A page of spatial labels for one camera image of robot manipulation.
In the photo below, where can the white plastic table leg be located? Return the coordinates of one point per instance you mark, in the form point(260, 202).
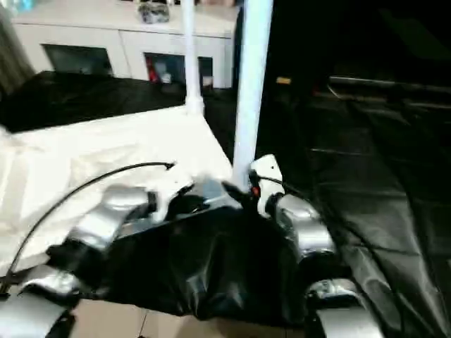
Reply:
point(193, 53)
point(252, 88)

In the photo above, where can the white plastic table top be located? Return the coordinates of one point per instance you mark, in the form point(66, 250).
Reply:
point(88, 158)

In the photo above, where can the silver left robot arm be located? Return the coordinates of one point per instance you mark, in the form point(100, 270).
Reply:
point(98, 222)

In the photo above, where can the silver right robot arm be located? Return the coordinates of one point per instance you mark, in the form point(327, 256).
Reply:
point(306, 222)

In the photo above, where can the small tan label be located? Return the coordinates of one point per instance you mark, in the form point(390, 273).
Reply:
point(284, 80)

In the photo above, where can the black flat board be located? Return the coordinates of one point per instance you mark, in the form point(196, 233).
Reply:
point(387, 81)

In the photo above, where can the dark glittery ornament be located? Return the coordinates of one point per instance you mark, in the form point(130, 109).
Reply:
point(154, 13)

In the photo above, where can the white sideboard cabinet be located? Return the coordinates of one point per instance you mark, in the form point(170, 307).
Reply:
point(88, 31)

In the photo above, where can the grey curtain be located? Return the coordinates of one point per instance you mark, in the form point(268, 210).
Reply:
point(14, 49)

